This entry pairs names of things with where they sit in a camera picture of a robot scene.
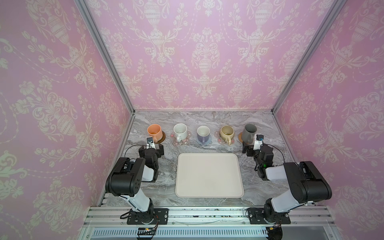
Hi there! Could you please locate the grey ceramic mug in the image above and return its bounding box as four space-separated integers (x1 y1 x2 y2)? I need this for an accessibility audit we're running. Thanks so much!
241 124 257 145

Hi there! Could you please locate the brown wooden round coaster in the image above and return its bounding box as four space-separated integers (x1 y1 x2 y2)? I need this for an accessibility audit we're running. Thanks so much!
157 131 166 144

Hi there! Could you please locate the orange ceramic mug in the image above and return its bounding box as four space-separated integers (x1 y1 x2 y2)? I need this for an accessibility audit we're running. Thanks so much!
147 124 164 143

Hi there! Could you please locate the woven rattan round coaster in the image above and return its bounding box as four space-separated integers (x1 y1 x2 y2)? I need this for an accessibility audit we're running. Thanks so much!
238 133 243 143

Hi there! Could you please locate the yellow beige ceramic mug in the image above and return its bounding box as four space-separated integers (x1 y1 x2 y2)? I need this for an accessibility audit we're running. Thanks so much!
219 125 235 146

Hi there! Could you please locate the pink flower silicone coaster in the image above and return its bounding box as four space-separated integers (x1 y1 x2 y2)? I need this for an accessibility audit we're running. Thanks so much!
170 131 191 146

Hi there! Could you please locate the white ceramic mug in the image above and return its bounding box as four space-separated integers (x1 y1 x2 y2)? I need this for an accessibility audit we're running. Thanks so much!
174 123 188 143

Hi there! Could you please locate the blue round woven coaster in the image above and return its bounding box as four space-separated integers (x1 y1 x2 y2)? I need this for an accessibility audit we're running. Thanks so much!
197 135 212 146

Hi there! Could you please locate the white mug purple handle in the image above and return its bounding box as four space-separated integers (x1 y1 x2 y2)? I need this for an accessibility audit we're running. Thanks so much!
197 126 211 145

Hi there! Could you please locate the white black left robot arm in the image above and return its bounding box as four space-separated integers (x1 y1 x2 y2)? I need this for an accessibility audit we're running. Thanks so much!
105 144 169 225

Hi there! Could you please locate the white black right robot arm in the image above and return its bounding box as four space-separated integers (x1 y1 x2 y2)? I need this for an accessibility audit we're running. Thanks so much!
242 142 332 225

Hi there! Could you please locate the beige silicone tray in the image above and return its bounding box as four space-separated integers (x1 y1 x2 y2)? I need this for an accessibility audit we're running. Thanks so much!
175 153 244 199

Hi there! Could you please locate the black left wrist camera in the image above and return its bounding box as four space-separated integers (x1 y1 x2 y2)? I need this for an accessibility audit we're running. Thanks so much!
146 137 156 149

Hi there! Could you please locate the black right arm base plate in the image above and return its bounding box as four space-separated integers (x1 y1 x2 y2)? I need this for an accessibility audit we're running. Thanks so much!
246 208 291 225

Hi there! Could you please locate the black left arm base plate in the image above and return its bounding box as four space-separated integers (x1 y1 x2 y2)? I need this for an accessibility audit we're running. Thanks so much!
124 209 169 225

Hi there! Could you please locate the aluminium front frame rail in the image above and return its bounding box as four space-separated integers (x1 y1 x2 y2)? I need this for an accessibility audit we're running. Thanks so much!
78 206 342 240

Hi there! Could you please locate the aluminium left corner post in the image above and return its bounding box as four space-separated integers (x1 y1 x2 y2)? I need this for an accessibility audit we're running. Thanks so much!
73 0 136 114

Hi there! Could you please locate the aluminium corner post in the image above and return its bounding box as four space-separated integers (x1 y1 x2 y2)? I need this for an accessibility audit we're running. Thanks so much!
271 0 349 114
73 0 136 114

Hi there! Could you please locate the aluminium right corner post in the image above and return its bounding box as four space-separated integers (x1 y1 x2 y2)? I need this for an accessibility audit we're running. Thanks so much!
271 0 349 114

